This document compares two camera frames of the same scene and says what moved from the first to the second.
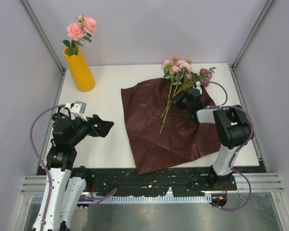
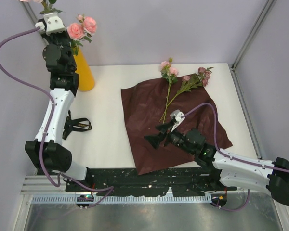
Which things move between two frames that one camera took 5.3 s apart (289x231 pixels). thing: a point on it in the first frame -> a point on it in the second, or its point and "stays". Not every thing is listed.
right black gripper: (177, 99) -> (155, 139)
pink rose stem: (77, 32) stays
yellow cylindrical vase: (80, 70) stays
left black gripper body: (85, 127) -> (63, 39)
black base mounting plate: (126, 182) stays
